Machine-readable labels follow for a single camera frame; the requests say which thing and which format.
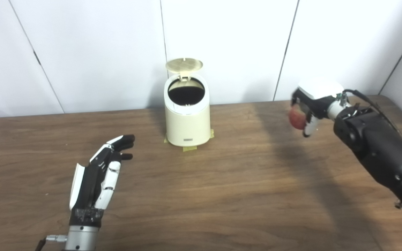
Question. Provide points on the cream-colored cylindrical bin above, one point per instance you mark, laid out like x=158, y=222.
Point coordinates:
x=187, y=123

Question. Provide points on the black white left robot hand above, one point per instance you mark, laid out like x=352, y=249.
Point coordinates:
x=91, y=184

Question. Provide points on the red apple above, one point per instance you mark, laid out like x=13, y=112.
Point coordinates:
x=296, y=120

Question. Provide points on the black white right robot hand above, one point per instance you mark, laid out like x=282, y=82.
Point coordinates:
x=319, y=90

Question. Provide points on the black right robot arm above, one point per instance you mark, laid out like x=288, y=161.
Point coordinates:
x=379, y=146

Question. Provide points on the round cream bin lid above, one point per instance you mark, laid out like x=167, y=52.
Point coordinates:
x=183, y=64

